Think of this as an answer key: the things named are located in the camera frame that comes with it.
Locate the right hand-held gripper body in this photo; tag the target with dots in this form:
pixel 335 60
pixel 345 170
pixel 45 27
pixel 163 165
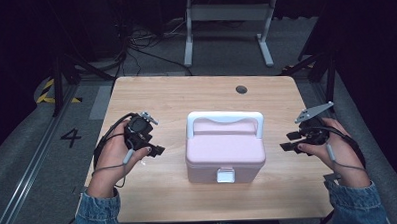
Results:
pixel 312 132

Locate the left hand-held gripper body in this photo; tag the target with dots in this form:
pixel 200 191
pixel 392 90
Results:
pixel 139 127

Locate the person's right hand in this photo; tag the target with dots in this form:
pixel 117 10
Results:
pixel 342 153

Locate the person's left hand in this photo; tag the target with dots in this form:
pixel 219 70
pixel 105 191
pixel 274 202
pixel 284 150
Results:
pixel 112 160

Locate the black metal stand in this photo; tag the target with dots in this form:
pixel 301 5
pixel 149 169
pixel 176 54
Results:
pixel 57 83
pixel 330 77

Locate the yellow black hazard tape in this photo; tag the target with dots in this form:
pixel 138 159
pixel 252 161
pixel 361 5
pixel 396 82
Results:
pixel 45 94

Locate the metal floor rail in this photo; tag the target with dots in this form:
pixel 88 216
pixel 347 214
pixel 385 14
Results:
pixel 25 164

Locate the white metal desk frame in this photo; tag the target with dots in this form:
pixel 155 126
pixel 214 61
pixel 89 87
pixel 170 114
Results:
pixel 228 12

